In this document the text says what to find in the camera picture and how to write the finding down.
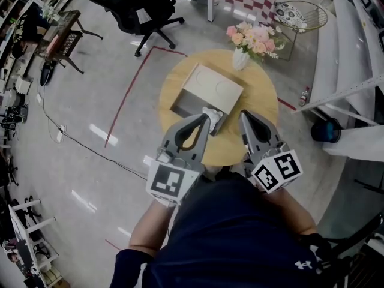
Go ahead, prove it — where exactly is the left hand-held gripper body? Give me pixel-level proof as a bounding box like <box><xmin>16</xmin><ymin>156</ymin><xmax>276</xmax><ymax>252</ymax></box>
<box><xmin>145</xmin><ymin>145</ymin><xmax>205</xmax><ymax>207</ymax></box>

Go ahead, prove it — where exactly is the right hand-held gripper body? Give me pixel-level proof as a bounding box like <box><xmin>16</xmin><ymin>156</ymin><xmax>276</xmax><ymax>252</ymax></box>
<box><xmin>243</xmin><ymin>141</ymin><xmax>304</xmax><ymax>195</ymax></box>

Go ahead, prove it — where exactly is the white tissue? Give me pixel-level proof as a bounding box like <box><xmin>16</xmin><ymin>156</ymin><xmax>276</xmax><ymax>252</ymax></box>
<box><xmin>201</xmin><ymin>106</ymin><xmax>224</xmax><ymax>131</ymax></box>

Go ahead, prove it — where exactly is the wooden tissue box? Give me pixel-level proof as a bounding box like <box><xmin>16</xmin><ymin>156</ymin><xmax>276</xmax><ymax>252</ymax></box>
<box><xmin>169</xmin><ymin>62</ymin><xmax>244</xmax><ymax>137</ymax></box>

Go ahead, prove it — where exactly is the person's right forearm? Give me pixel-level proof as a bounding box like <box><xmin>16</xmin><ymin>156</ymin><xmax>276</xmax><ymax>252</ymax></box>
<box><xmin>266</xmin><ymin>187</ymin><xmax>319</xmax><ymax>237</ymax></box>

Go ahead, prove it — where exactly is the person's left forearm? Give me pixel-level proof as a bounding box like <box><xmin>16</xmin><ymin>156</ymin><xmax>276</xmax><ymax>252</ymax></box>
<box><xmin>128</xmin><ymin>198</ymin><xmax>176</xmax><ymax>255</ymax></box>

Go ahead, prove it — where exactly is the round wooden table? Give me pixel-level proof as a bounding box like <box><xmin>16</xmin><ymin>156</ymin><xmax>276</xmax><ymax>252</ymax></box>
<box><xmin>158</xmin><ymin>49</ymin><xmax>280</xmax><ymax>168</ymax></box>

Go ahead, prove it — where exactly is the clear bottle red cap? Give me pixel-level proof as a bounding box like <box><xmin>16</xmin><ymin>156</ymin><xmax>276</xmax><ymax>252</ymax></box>
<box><xmin>299</xmin><ymin>86</ymin><xmax>311</xmax><ymax>107</ymax></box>

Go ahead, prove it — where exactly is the black bin blue liner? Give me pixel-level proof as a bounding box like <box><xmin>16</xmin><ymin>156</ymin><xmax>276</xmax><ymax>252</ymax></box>
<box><xmin>310</xmin><ymin>118</ymin><xmax>343</xmax><ymax>144</ymax></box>

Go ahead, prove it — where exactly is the white ribbed vase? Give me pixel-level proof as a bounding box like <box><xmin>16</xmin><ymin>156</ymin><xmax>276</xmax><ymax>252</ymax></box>
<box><xmin>232</xmin><ymin>47</ymin><xmax>251</xmax><ymax>71</ymax></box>

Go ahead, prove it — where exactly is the person's navy shirt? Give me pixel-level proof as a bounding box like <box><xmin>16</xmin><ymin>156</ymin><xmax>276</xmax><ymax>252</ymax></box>
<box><xmin>109</xmin><ymin>172</ymin><xmax>352</xmax><ymax>288</ymax></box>

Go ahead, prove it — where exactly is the pink flower bouquet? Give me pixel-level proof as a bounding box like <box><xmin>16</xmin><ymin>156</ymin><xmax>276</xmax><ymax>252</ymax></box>
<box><xmin>226</xmin><ymin>21</ymin><xmax>289</xmax><ymax>64</ymax></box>

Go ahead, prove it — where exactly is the white slanted shelf unit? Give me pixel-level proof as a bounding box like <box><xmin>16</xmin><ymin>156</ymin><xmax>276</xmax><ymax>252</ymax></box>
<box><xmin>292</xmin><ymin>0</ymin><xmax>384</xmax><ymax>163</ymax></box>

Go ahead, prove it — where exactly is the white power strip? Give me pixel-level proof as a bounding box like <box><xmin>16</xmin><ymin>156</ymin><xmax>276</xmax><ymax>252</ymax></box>
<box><xmin>56</xmin><ymin>124</ymin><xmax>68</xmax><ymax>144</ymax></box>

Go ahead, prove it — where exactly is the floral seat cushion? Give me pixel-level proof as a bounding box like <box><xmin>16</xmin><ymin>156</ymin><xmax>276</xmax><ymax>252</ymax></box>
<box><xmin>274</xmin><ymin>1</ymin><xmax>308</xmax><ymax>26</ymax></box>

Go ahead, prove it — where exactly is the black office chair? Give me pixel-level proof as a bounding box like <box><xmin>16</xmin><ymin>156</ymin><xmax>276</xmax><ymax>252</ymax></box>
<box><xmin>86</xmin><ymin>0</ymin><xmax>185</xmax><ymax>58</ymax></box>

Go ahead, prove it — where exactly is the black vacuum cleaner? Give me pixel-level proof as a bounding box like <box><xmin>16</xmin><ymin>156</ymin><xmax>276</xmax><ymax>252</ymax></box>
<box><xmin>40</xmin><ymin>60</ymin><xmax>56</xmax><ymax>87</ymax></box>

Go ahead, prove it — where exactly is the dark folding side table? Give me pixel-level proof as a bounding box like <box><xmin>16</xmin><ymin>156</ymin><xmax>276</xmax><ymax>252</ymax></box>
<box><xmin>34</xmin><ymin>10</ymin><xmax>104</xmax><ymax>76</ymax></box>

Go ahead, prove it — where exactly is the white metal rack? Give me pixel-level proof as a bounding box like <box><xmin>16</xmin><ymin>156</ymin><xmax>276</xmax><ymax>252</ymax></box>
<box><xmin>8</xmin><ymin>199</ymin><xmax>59</xmax><ymax>288</ymax></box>

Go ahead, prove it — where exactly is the small white cabinet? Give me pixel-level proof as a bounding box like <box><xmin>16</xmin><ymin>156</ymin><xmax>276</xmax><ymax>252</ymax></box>
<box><xmin>14</xmin><ymin>76</ymin><xmax>32</xmax><ymax>95</ymax></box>

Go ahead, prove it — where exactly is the black floor cable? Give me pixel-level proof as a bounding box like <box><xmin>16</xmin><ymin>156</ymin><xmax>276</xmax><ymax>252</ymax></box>
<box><xmin>41</xmin><ymin>84</ymin><xmax>149</xmax><ymax>181</ymax></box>

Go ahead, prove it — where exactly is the black chair frame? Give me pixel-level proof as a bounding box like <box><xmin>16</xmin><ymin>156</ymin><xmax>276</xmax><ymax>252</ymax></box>
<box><xmin>329</xmin><ymin>211</ymin><xmax>384</xmax><ymax>288</ymax></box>

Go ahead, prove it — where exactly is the round wire side table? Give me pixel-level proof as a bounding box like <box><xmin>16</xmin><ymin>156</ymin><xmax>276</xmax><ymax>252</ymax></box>
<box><xmin>272</xmin><ymin>0</ymin><xmax>329</xmax><ymax>62</ymax></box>

